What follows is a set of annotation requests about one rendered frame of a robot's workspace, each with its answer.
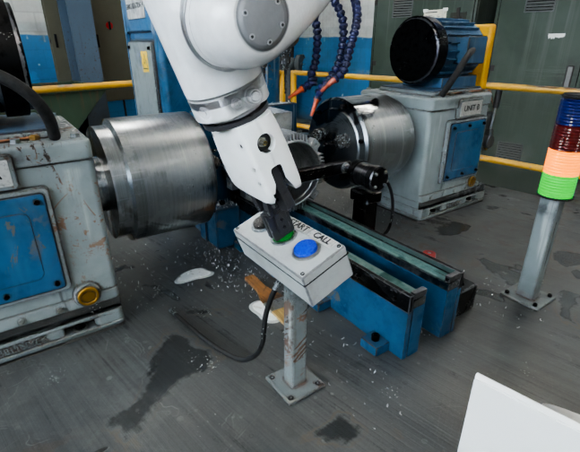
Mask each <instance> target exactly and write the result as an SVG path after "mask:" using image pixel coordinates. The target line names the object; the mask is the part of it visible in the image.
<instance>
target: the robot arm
mask: <svg viewBox="0 0 580 452"><path fill-rule="evenodd" d="M142 1H143V4H144V6H145V9H146V11H147V13H148V14H149V17H150V19H151V22H152V24H153V27H154V29H155V30H156V32H157V34H158V37H159V39H160V42H161V44H162V46H163V48H164V50H165V52H166V55H167V57H168V59H169V62H170V64H171V66H172V68H173V70H174V72H175V75H176V77H177V79H178V81H179V84H180V86H181V88H182V90H183V93H184V94H185V96H186V99H187V102H188V104H189V106H190V108H191V110H192V112H193V114H194V116H195V120H196V121H197V122H198V123H201V124H203V127H204V129H205V130H207V131H209V132H212V137H213V139H214V142H215V144H216V146H217V149H218V152H219V154H220V156H221V160H222V162H223V164H224V167H225V169H226V171H227V172H228V174H229V177H230V179H231V181H232V182H233V184H234V185H235V186H236V187H238V188H239V189H241V190H243V191H244V192H246V193H248V194H250V196H251V198H252V200H253V202H254V204H255V207H256V209H257V210H258V211H259V212H263V213H261V214H260V215H261V218H262V220H263V223H264V226H265V228H266V230H267V233H268V235H269V237H270V238H272V239H274V240H275V241H278V240H280V239H282V238H283V237H285V236H286V235H287V234H289V233H290V232H292V231H293V230H294V225H293V222H292V220H291V218H290V213H289V209H291V208H292V207H294V206H295V202H294V200H293V198H292V196H291V194H290V191H289V189H288V188H287V185H286V184H288V185H290V186H292V187H295V188H297V187H300V186H301V180H300V176H299V173H298V170H297V167H296V164H295V162H294V160H293V158H292V155H291V153H290V149H289V146H288V145H287V142H286V140H285V138H284V136H283V133H282V131H281V129H280V127H279V125H278V123H277V121H276V119H275V117H274V116H273V113H272V112H271V110H269V109H268V105H269V104H268V101H267V98H268V96H269V91H268V88H267V85H266V82H265V79H264V75H263V73H262V69H261V66H262V65H266V64H267V63H269V62H271V61H273V60H274V59H275V58H276V57H278V56H279V55H280V54H282V53H283V52H284V51H285V50H286V49H287V48H288V47H289V46H290V45H291V44H292V43H293V42H295V41H296V40H297V39H298V38H299V37H300V36H301V35H302V33H303V32H304V31H305V30H306V29H307V28H308V27H309V26H310V25H311V24H312V23H313V22H314V20H315V19H316V18H317V17H318V16H319V15H320V14H321V12H322V11H323V10H324V9H325V8H326V6H328V4H329V3H330V2H331V0H142ZM542 405H544V406H546V407H548V408H550V409H551V410H553V411H555V412H557V413H560V414H562V415H564V416H566V417H567V418H569V419H571V420H573V421H575V422H578V423H580V414H578V413H573V412H571V411H569V410H567V409H564V408H561V407H558V406H556V405H553V404H544V403H542Z"/></svg>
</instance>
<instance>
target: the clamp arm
mask: <svg viewBox="0 0 580 452"><path fill-rule="evenodd" d="M344 164H347V165H351V161H349V160H342V161H334V162H329V163H324V164H319V165H315V166H310V167H305V168H301V169H297V170H298V173H299V176H300V180H301V183H303V182H307V181H311V180H315V179H320V178H327V177H331V176H335V175H340V174H343V173H347V172H344V169H343V168H342V167H344V168H345V167H346V165H344Z"/></svg>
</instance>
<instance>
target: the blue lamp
mask: <svg viewBox="0 0 580 452"><path fill-rule="evenodd" d="M555 123H556V124H558V125H561V126H572V127H580V100H571V99H565V98H563V97H562V98H561V101H560V103H559V107H558V113H557V115H556V121H555Z"/></svg>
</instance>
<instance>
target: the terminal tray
mask: <svg viewBox="0 0 580 452"><path fill-rule="evenodd" d="M268 109H269V110H271V112H272V113H273V116H274V117H275V119H276V121H277V123H278V125H279V127H280V129H282V128H283V129H284V128H285V129H288V130H291V129H292V111H288V110H284V109H277V108H273V107H268Z"/></svg>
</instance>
